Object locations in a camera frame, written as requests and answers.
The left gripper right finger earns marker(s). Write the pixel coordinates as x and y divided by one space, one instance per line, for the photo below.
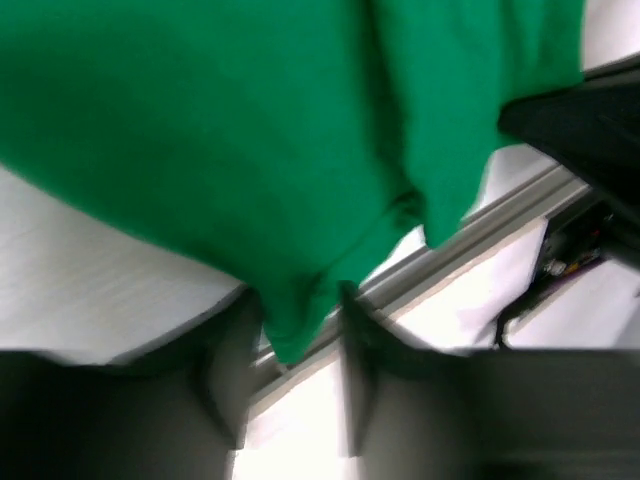
413 412

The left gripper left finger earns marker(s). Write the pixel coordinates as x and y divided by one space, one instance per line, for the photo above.
177 411

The green t shirt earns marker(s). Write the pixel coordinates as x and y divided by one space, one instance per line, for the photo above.
290 144

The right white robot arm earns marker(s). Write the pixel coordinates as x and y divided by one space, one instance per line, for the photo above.
591 129

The aluminium rail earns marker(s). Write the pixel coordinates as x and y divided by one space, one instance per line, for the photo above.
545 195

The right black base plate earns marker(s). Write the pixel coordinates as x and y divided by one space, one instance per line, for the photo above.
576 241

